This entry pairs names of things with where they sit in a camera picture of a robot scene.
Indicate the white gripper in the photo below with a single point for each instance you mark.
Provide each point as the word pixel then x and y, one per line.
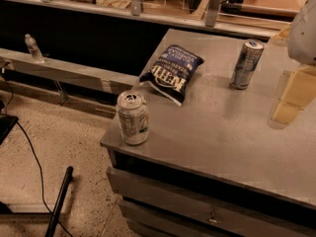
pixel 304 34

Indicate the blue silver redbull can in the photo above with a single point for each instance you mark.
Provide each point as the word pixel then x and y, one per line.
pixel 247 62

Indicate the white green soda can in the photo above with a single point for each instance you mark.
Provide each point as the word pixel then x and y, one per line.
pixel 133 117

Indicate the blue kettle chips bag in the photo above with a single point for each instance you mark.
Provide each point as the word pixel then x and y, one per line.
pixel 171 72

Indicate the grey drawer cabinet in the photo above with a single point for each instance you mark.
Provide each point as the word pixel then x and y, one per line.
pixel 160 201

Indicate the clear plastic water bottle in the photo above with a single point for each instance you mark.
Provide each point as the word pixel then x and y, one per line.
pixel 33 49

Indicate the black metal leg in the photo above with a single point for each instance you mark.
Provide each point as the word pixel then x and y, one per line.
pixel 59 203

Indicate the black device at left edge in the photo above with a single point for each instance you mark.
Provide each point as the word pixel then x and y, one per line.
pixel 6 125

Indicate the grey metal bench rail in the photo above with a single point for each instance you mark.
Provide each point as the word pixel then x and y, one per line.
pixel 67 72

